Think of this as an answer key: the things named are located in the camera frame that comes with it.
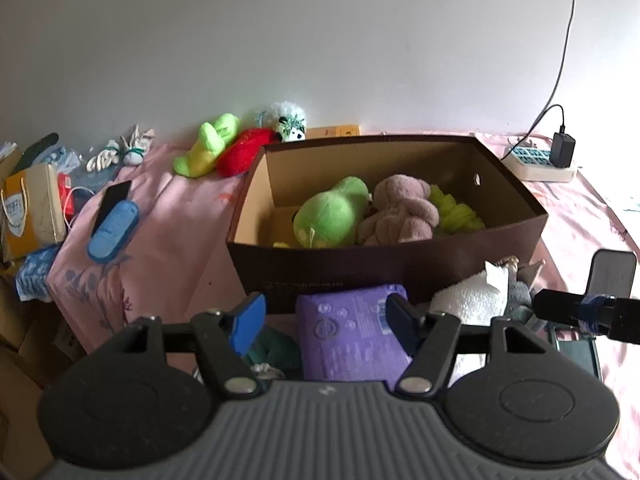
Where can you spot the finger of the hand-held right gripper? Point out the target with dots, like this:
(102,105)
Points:
(555,305)

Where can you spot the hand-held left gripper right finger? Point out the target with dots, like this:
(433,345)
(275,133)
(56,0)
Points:
(402,320)

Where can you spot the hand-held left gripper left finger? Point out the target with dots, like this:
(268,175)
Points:
(247,322)

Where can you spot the grey plush toy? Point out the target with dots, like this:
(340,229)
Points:
(520,292)

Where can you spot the teal cloth bundle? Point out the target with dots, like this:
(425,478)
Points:
(277,350)

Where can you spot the white towel bundle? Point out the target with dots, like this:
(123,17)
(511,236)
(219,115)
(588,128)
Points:
(467,295)

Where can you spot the brown cardboard box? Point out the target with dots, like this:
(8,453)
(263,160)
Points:
(350,265)

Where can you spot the brown teddy bear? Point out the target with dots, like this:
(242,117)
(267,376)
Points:
(400,210)

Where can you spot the yellow fluffy cloth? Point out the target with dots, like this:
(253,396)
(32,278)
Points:
(457,215)

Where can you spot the round green plush toy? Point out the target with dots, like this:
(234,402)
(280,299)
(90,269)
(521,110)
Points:
(330,215)

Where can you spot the purple soft packet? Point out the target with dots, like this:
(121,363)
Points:
(350,340)

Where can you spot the pink printed bedsheet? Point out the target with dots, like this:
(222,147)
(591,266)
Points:
(165,220)

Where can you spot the white power strip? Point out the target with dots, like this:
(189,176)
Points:
(535,165)

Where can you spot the black charger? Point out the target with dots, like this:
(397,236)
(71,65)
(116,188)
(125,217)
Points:
(563,150)

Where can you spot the blue glasses case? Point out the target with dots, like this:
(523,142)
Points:
(112,232)

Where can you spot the red plush toy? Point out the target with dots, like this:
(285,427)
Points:
(242,152)

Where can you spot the green yellow plush toy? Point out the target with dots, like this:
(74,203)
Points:
(205,147)

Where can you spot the black phone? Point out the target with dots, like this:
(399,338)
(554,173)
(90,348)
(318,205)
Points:
(114,197)

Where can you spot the yellow flat box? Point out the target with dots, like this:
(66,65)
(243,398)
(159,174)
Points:
(332,131)

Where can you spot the white panda plush toy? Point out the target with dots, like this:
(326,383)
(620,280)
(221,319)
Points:
(287,120)

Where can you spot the blue patterned packet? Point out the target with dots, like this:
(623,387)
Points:
(37,272)

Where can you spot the red packet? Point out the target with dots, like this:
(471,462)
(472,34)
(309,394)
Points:
(70,195)

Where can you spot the cardboard carton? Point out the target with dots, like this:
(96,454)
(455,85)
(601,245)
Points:
(25,360)

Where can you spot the brown paper bag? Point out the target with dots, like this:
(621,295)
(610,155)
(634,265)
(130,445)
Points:
(32,215)

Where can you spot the clear plastic bag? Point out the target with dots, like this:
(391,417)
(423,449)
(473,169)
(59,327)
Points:
(65,158)

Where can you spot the dark green object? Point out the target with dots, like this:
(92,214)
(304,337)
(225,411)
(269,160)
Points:
(35,147)

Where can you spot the stack of papers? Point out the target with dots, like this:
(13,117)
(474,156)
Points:
(6,150)

